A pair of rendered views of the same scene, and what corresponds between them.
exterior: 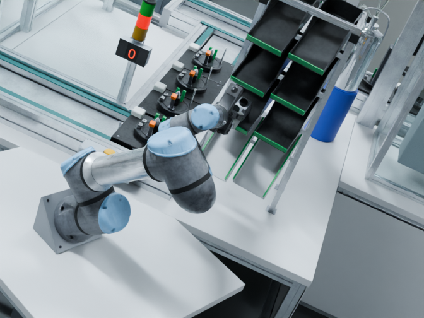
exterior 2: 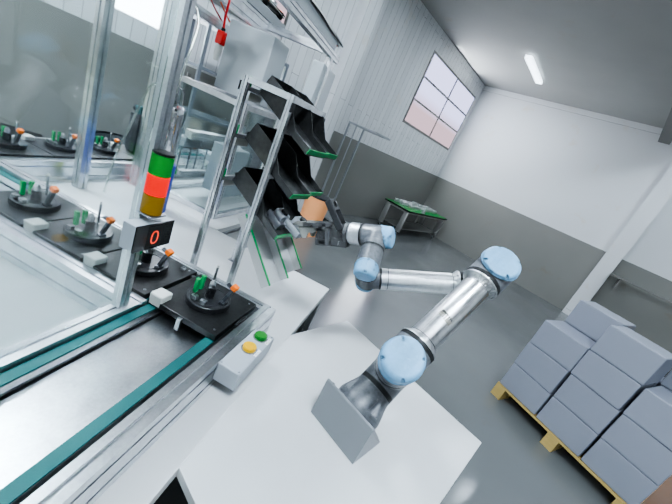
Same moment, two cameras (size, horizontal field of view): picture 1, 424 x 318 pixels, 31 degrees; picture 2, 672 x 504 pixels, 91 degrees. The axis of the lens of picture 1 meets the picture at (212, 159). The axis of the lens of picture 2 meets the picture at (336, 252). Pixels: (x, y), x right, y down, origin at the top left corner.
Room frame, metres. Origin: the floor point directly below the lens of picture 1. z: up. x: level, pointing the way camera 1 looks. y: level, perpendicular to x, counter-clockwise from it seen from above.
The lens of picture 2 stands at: (2.05, 1.13, 1.62)
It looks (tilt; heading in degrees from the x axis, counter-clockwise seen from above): 19 degrees down; 274
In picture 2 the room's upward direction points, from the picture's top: 24 degrees clockwise
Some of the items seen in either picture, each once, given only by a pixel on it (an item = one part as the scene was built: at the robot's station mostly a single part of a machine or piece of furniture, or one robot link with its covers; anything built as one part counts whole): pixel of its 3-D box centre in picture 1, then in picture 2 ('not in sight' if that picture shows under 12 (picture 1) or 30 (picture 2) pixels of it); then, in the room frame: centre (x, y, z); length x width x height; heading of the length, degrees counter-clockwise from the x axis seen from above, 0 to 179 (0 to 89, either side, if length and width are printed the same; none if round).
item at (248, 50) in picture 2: not in sight; (245, 110); (3.10, -0.97, 1.50); 0.38 x 0.21 x 0.88; 176
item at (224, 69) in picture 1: (209, 57); not in sight; (3.18, 0.19, 1.01); 0.24 x 0.24 x 0.13; 86
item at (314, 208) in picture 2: not in sight; (312, 214); (3.00, -3.86, 0.32); 0.42 x 0.41 x 0.65; 147
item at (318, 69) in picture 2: not in sight; (298, 141); (2.88, -1.52, 1.43); 0.30 x 0.09 x 1.13; 86
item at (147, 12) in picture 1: (147, 7); (161, 164); (2.57, 0.42, 1.39); 0.05 x 0.05 x 0.05
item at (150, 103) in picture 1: (176, 99); (147, 254); (2.69, 0.22, 1.01); 0.24 x 0.24 x 0.13; 86
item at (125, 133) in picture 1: (151, 137); (206, 303); (2.44, 0.24, 0.96); 0.24 x 0.24 x 0.02; 86
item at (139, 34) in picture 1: (140, 31); (152, 203); (2.57, 0.42, 1.29); 0.05 x 0.05 x 0.05
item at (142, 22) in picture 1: (144, 19); (157, 184); (2.57, 0.42, 1.34); 0.05 x 0.05 x 0.05
